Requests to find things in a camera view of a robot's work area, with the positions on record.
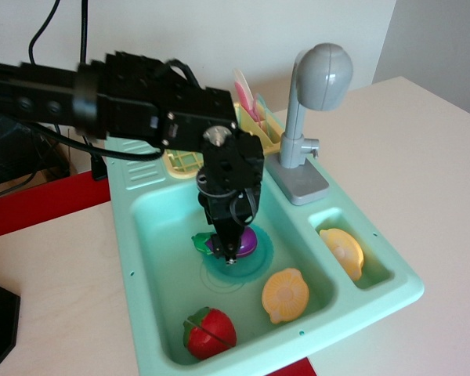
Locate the yellow dish rack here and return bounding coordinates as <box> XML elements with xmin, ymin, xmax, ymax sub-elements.
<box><xmin>162</xmin><ymin>103</ymin><xmax>284</xmax><ymax>179</ymax></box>

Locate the teal toy utensil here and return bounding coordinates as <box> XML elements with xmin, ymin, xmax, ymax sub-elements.
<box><xmin>253</xmin><ymin>93</ymin><xmax>273</xmax><ymax>138</ymax></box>

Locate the black bin with bag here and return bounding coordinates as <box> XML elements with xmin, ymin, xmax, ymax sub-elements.
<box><xmin>0</xmin><ymin>115</ymin><xmax>70</xmax><ymax>184</ymax></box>

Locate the yellow lemon half in side compartment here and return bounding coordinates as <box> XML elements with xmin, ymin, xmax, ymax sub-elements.
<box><xmin>319</xmin><ymin>228</ymin><xmax>364</xmax><ymax>281</ymax></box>

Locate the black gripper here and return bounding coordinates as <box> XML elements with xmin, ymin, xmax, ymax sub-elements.
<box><xmin>197</xmin><ymin>125</ymin><xmax>265</xmax><ymax>266</ymax></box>

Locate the red toy strawberry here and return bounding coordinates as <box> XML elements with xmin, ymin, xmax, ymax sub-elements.
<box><xmin>183</xmin><ymin>307</ymin><xmax>237</xmax><ymax>360</ymax></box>

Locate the mint green toy sink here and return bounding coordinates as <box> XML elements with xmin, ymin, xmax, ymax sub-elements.
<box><xmin>108</xmin><ymin>159</ymin><xmax>424</xmax><ymax>375</ymax></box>

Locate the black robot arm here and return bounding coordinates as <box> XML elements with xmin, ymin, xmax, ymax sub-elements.
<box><xmin>0</xmin><ymin>52</ymin><xmax>264</xmax><ymax>265</ymax></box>

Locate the yellow lemon half in basin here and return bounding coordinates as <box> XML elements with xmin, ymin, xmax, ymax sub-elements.
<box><xmin>261</xmin><ymin>268</ymin><xmax>309</xmax><ymax>324</ymax></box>

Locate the teal toy plate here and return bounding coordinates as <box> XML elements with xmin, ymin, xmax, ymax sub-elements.
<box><xmin>201</xmin><ymin>226</ymin><xmax>274</xmax><ymax>284</ymax></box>

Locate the grey toy faucet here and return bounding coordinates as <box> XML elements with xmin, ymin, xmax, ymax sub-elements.
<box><xmin>266</xmin><ymin>43</ymin><xmax>353</xmax><ymax>206</ymax></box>

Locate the purple toy eggplant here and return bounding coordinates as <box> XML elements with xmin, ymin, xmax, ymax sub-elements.
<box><xmin>191</xmin><ymin>226</ymin><xmax>258</xmax><ymax>258</ymax></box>

